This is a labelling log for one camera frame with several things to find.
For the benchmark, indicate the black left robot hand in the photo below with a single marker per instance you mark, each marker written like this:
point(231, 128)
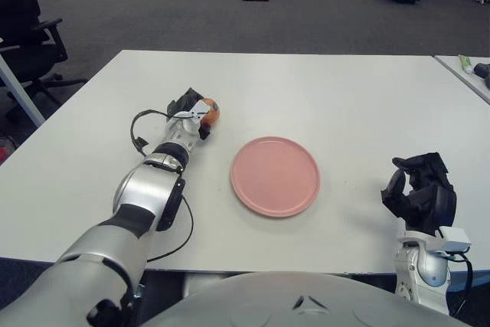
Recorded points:
point(183, 103)

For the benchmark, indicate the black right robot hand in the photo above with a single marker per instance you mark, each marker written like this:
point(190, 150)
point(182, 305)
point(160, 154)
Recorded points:
point(432, 200)

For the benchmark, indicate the red apple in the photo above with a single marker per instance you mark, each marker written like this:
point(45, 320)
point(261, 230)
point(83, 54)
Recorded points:
point(214, 112)

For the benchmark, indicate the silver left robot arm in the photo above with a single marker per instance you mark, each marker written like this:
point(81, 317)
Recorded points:
point(141, 197)

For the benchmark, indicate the pink round plate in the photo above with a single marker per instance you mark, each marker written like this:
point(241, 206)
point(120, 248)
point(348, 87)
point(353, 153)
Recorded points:
point(275, 175)

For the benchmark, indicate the black handheld remote controller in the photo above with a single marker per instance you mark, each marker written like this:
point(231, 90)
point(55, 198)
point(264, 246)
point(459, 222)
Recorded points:
point(483, 69)

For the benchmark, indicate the green tube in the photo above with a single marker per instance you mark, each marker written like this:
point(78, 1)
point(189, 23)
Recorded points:
point(466, 63)

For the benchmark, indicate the grey desk leg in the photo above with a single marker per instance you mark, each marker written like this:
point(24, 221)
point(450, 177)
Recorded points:
point(19, 91)

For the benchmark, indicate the black office chair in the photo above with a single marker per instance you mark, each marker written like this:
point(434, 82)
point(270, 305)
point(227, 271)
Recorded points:
point(23, 51)

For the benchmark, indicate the small red object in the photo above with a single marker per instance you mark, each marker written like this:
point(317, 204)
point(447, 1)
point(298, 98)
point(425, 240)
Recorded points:
point(3, 155)

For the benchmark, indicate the grey robot torso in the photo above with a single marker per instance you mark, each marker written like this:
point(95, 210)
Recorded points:
point(268, 300)

